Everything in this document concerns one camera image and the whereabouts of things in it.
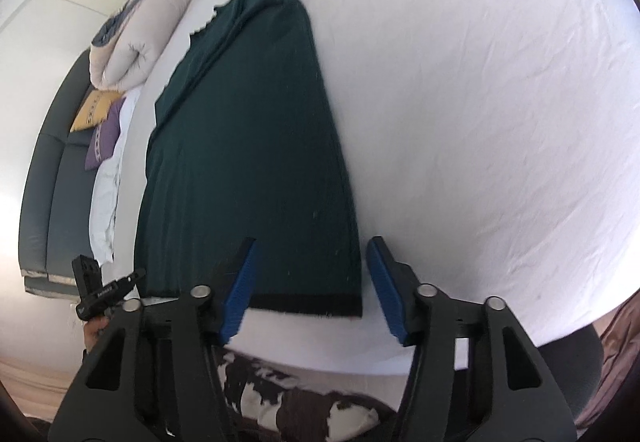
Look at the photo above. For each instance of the white pillow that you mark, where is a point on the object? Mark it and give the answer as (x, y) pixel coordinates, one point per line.
(105, 191)

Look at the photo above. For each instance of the brown and white cowhide rug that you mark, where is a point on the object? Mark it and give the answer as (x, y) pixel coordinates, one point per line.
(265, 404)

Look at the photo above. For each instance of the dark grey upholstered headboard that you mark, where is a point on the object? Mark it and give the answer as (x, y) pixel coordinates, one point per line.
(54, 221)

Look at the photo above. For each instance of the yellow patterned cushion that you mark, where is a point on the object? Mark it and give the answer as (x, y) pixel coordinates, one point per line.
(94, 110)

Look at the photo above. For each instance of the person's left hand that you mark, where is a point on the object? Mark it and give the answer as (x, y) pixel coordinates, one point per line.
(93, 330)

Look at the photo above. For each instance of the white bed with sheet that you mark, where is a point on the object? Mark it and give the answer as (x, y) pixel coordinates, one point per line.
(494, 144)

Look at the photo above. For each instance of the rolled beige duvet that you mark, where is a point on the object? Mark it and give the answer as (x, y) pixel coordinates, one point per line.
(124, 51)

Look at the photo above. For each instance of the purple patterned cushion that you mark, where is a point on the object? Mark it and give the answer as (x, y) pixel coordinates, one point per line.
(104, 137)

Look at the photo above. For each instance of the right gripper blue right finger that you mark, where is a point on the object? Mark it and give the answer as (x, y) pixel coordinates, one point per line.
(386, 277)

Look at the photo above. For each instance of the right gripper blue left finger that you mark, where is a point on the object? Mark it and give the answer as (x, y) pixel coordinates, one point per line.
(234, 295)

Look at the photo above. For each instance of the dark green knit sweater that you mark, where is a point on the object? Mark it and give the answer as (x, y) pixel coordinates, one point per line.
(245, 147)

